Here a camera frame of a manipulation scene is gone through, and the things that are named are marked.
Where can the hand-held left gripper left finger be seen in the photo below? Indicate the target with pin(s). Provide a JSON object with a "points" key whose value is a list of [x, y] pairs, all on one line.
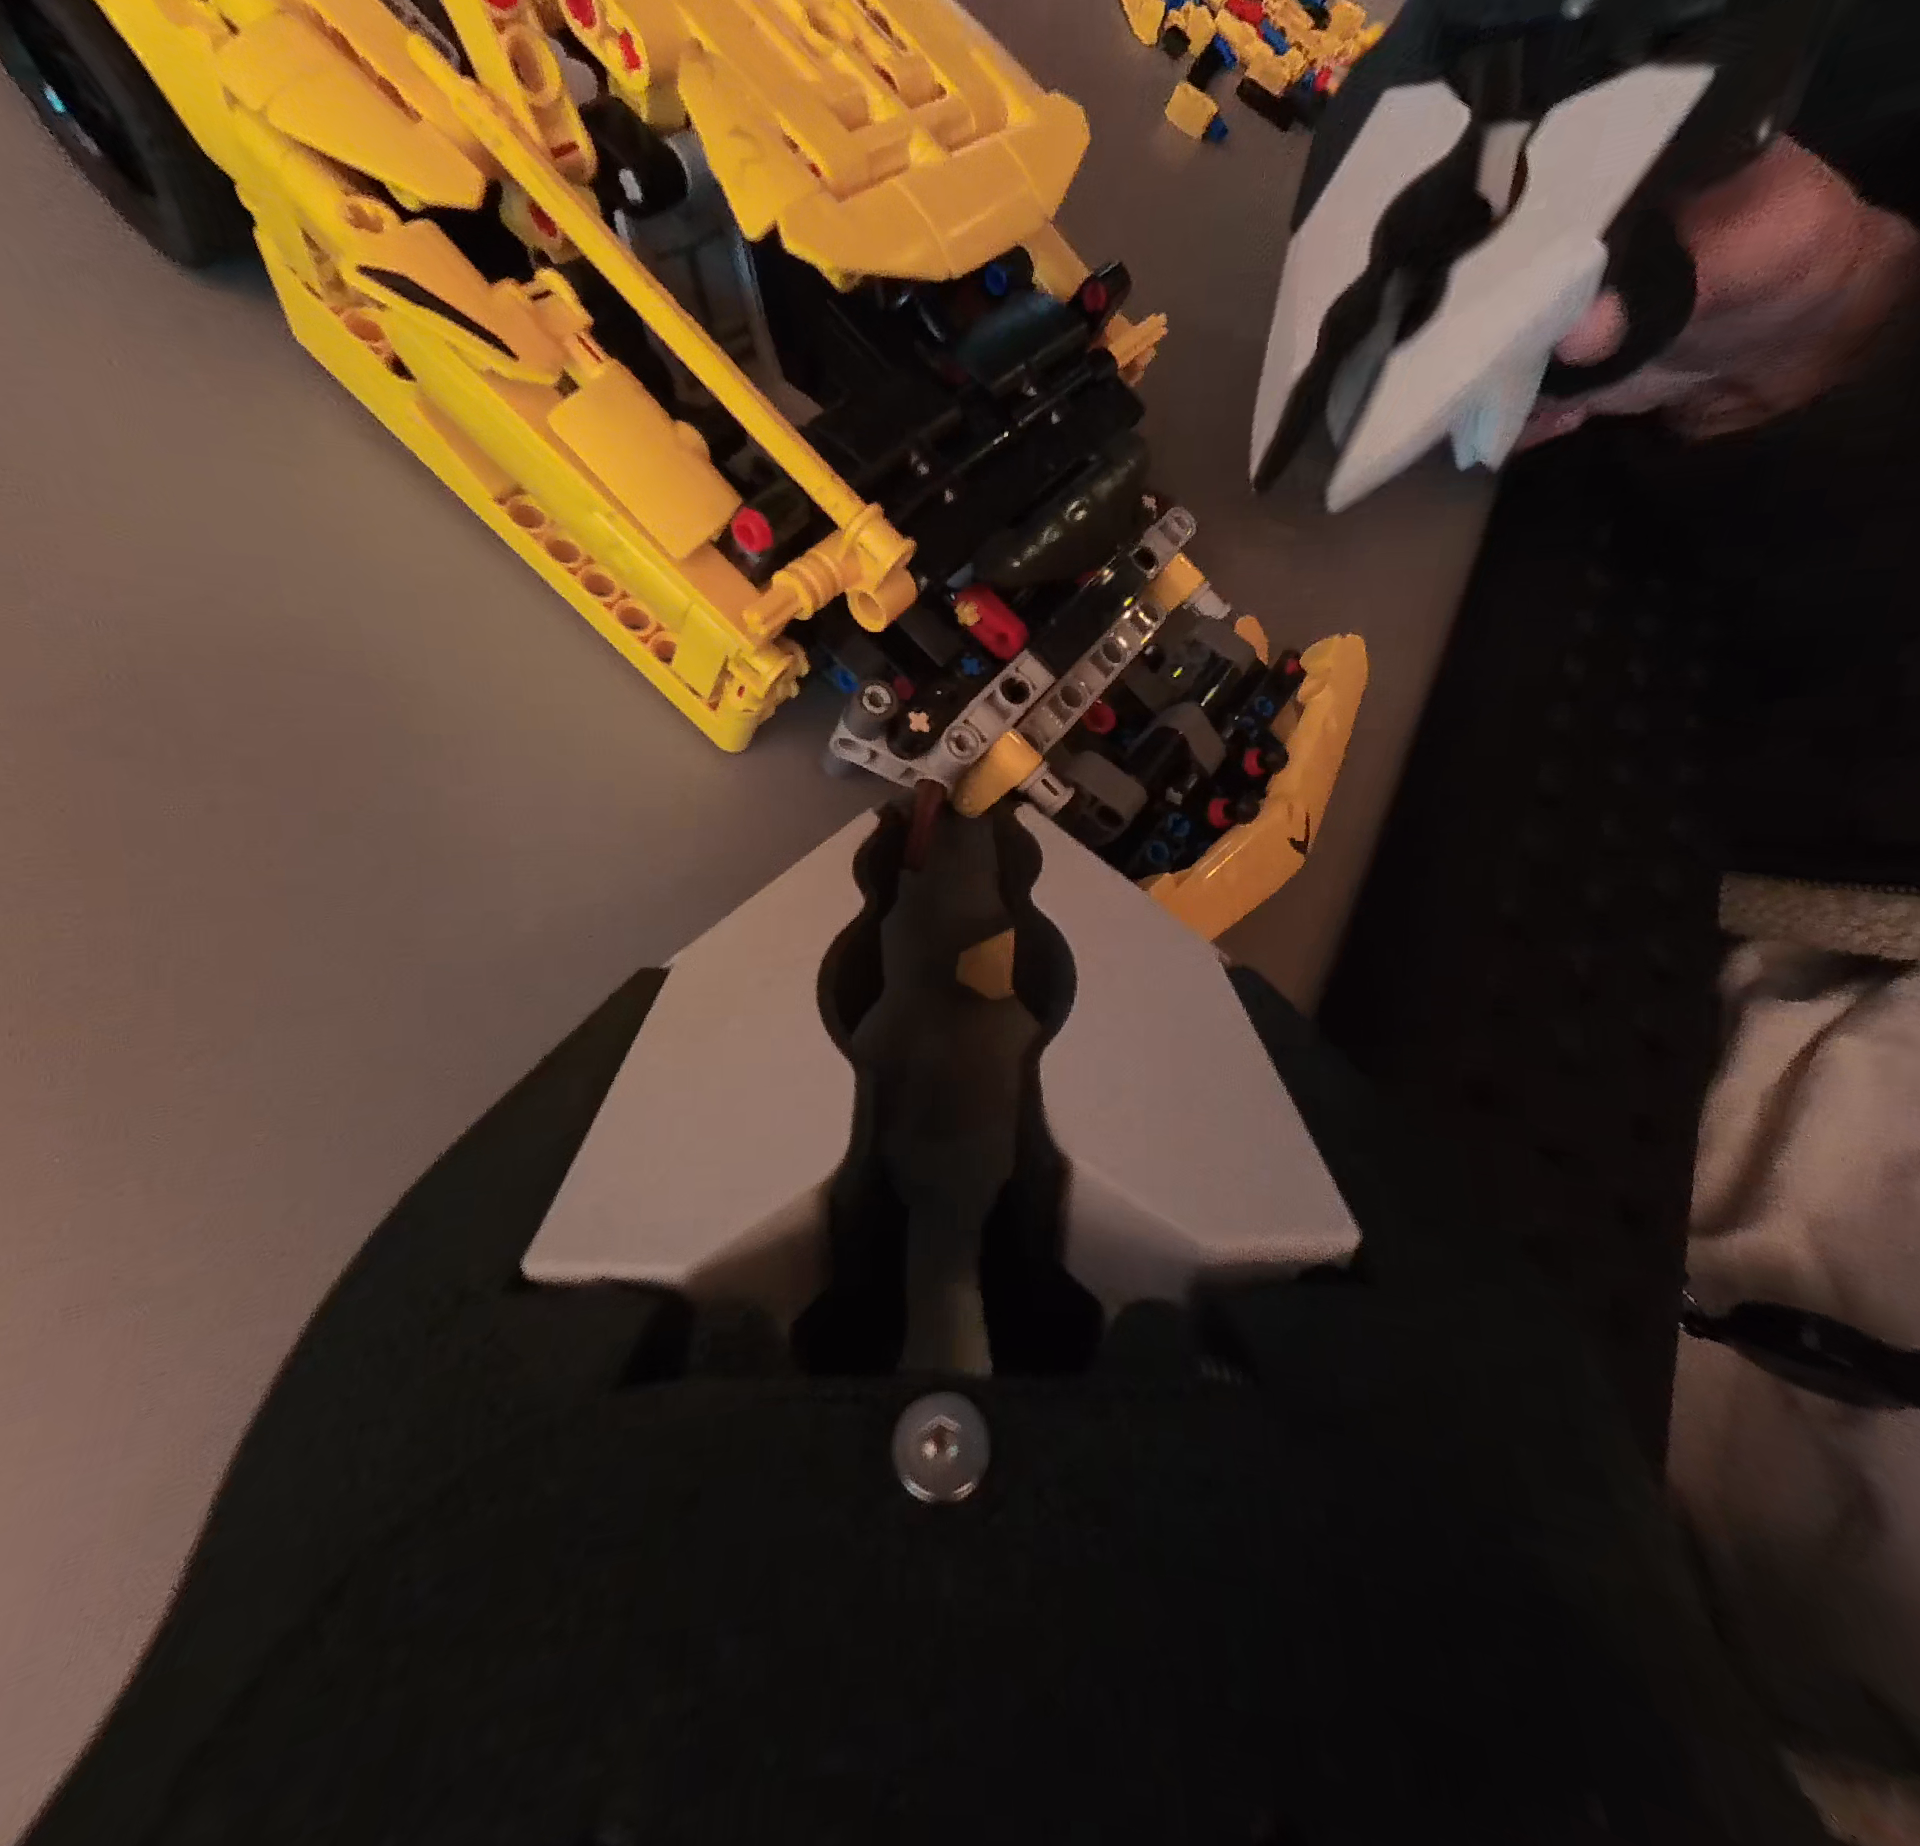
{"points": [[705, 1111]]}

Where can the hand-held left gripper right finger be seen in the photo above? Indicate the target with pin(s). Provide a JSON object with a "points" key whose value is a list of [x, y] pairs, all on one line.
{"points": [[1185, 1111]]}

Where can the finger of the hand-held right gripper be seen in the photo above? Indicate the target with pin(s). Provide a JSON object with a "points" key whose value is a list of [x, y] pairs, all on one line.
{"points": [[1501, 331], [1336, 226]]}

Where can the brown brick axle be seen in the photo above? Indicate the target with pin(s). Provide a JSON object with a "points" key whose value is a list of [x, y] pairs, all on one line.
{"points": [[924, 824]]}

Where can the yellow toy brick car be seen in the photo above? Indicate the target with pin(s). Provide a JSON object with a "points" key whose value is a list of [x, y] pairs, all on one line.
{"points": [[601, 421]]}

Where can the person's right forearm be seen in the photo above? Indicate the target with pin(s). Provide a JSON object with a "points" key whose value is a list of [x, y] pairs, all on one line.
{"points": [[1851, 46]]}

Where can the grey desk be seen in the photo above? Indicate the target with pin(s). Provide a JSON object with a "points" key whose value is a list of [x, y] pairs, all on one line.
{"points": [[300, 902]]}

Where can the person's right hand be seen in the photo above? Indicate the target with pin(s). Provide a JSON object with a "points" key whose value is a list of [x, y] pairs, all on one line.
{"points": [[1800, 301]]}

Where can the pile of loose toy bricks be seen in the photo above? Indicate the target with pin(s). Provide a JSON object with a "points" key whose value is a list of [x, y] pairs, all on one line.
{"points": [[1245, 15]]}

